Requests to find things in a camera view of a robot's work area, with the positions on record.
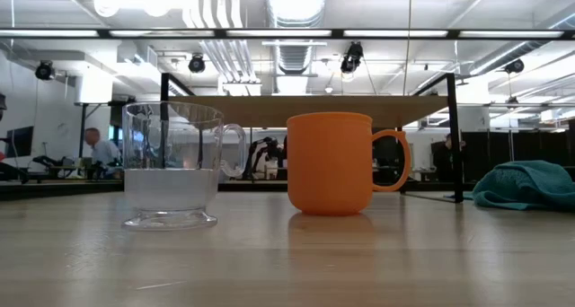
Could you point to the orange plastic mug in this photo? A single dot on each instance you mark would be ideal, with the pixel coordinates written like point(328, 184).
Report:
point(330, 163)

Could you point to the clear glass mug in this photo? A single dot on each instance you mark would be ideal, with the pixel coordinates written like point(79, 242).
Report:
point(170, 195)

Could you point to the wooden shelf with black legs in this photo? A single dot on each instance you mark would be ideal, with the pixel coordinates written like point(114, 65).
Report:
point(314, 111)

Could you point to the black background robot arms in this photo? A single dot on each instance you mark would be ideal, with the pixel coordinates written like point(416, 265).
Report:
point(265, 154)

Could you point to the black ceiling spotlight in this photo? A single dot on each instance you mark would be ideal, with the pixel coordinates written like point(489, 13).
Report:
point(197, 64)
point(44, 70)
point(351, 58)
point(515, 66)

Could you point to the black overhead light bar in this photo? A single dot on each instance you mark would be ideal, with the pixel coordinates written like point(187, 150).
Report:
point(337, 33)

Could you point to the person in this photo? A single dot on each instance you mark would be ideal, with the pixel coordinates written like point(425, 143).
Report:
point(104, 152)
point(442, 161)

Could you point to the black room partition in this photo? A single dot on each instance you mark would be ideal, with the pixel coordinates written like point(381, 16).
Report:
point(489, 156)

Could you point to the teal cloth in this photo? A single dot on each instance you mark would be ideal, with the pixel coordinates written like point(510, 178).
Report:
point(525, 186)

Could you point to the black computer monitor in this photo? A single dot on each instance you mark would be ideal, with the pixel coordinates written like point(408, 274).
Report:
point(20, 141)

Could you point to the silver ventilation duct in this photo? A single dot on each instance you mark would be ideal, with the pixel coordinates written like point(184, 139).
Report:
point(296, 11)

